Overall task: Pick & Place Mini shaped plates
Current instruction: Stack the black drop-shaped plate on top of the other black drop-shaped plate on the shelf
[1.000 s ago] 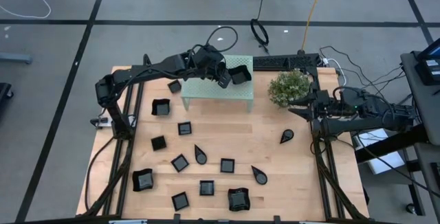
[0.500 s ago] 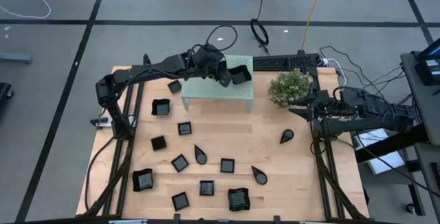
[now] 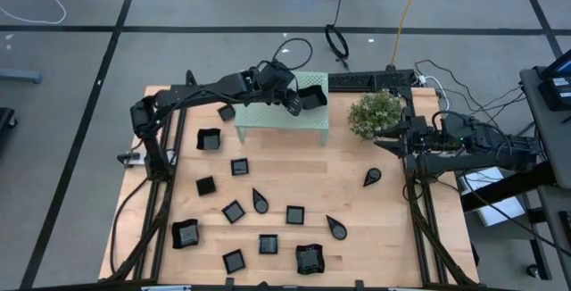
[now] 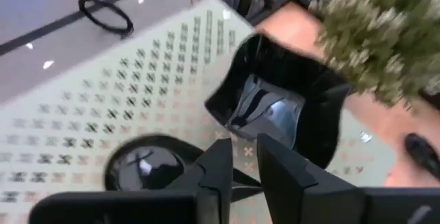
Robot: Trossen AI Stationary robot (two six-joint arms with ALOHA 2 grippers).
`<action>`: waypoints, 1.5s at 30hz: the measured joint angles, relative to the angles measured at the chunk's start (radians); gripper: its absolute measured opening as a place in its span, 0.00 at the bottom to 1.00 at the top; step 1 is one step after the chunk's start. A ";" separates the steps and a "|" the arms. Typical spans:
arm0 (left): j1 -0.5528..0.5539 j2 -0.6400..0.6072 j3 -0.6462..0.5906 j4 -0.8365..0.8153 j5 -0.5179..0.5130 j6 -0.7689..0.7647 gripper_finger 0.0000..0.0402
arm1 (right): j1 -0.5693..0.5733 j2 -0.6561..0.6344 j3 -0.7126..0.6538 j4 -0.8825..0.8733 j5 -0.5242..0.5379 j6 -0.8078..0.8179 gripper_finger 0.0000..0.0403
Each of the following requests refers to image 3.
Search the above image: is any black desk crossbar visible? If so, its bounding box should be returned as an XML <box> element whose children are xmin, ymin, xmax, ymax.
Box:
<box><xmin>459</xmin><ymin>160</ymin><xmax>557</xmax><ymax>214</ymax></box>

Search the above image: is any yellow floor cable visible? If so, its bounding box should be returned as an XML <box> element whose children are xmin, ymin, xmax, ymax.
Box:
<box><xmin>390</xmin><ymin>0</ymin><xmax>425</xmax><ymax>68</ymax></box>

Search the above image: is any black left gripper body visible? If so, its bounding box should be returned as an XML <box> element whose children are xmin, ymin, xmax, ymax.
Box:
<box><xmin>252</xmin><ymin>72</ymin><xmax>299</xmax><ymax>104</ymax></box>

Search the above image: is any black laptop computer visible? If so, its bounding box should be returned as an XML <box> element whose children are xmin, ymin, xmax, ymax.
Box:
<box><xmin>537</xmin><ymin>48</ymin><xmax>571</xmax><ymax>112</ymax></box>

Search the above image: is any black caster wheel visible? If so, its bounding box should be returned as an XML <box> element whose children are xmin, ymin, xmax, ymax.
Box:
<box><xmin>525</xmin><ymin>262</ymin><xmax>543</xmax><ymax>281</ymax></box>

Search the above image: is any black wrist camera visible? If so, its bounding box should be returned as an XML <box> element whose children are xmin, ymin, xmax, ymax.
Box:
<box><xmin>266</xmin><ymin>61</ymin><xmax>295</xmax><ymax>90</ymax></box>
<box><xmin>410</xmin><ymin>115</ymin><xmax>432</xmax><ymax>135</ymax></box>

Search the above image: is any thin black cable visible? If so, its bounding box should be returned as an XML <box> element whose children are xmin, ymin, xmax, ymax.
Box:
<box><xmin>413</xmin><ymin>58</ymin><xmax>530</xmax><ymax>118</ymax></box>

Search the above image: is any black coiled floor cable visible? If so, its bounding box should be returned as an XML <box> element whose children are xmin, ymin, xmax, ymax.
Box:
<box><xmin>323</xmin><ymin>0</ymin><xmax>352</xmax><ymax>72</ymax></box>

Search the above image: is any grey metal clamp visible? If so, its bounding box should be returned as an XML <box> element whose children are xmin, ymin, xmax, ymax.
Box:
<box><xmin>116</xmin><ymin>150</ymin><xmax>148</xmax><ymax>170</ymax></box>

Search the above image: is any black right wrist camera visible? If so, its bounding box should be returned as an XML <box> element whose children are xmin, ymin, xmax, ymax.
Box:
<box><xmin>410</xmin><ymin>115</ymin><xmax>432</xmax><ymax>135</ymax></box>

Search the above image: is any mint green perforated shelf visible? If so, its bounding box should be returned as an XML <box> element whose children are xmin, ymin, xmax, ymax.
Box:
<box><xmin>234</xmin><ymin>70</ymin><xmax>331</xmax><ymax>147</ymax></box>

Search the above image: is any grey side desk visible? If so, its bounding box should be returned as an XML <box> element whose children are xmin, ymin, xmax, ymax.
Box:
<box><xmin>519</xmin><ymin>65</ymin><xmax>571</xmax><ymax>291</ymax></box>

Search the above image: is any white power adapter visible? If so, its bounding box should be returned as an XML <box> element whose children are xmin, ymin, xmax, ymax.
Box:
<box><xmin>417</xmin><ymin>74</ymin><xmax>450</xmax><ymax>112</ymax></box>

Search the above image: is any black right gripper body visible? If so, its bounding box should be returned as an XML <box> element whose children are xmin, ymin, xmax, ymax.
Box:
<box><xmin>404</xmin><ymin>115</ymin><xmax>443</xmax><ymax>161</ymax></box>

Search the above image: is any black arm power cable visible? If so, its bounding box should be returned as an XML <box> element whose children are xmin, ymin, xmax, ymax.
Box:
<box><xmin>109</xmin><ymin>175</ymin><xmax>151</xmax><ymax>277</ymax></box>

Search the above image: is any green artificial potted plant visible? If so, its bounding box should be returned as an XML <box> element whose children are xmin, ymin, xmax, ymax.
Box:
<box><xmin>346</xmin><ymin>88</ymin><xmax>405</xmax><ymax>141</ymax></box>

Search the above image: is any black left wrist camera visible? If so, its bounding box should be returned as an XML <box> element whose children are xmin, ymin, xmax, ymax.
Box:
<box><xmin>266</xmin><ymin>61</ymin><xmax>295</xmax><ymax>90</ymax></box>

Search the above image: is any black chair base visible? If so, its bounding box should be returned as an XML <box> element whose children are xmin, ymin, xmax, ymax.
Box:
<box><xmin>0</xmin><ymin>106</ymin><xmax>19</xmax><ymax>132</ymax></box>

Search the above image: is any black wavy square mini bowl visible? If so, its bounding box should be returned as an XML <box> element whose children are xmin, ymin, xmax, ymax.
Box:
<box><xmin>196</xmin><ymin>127</ymin><xmax>222</xmax><ymax>152</ymax></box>
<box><xmin>294</xmin><ymin>243</ymin><xmax>326</xmax><ymax>276</ymax></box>
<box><xmin>170</xmin><ymin>218</ymin><xmax>201</xmax><ymax>250</ymax></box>
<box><xmin>296</xmin><ymin>84</ymin><xmax>329</xmax><ymax>112</ymax></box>

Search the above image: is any silver metal bar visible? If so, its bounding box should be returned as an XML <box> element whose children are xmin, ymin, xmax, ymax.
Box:
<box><xmin>140</xmin><ymin>284</ymin><xmax>193</xmax><ymax>291</ymax></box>

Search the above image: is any black left camera cable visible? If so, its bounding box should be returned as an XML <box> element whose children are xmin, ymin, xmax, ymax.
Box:
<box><xmin>270</xmin><ymin>37</ymin><xmax>314</xmax><ymax>72</ymax></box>

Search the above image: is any white box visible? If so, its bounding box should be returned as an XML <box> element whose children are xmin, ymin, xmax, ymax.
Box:
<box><xmin>459</xmin><ymin>165</ymin><xmax>527</xmax><ymax>229</ymax></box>

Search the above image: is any grey floor bar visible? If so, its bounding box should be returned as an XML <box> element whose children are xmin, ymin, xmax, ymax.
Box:
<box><xmin>0</xmin><ymin>68</ymin><xmax>44</xmax><ymax>85</ymax></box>

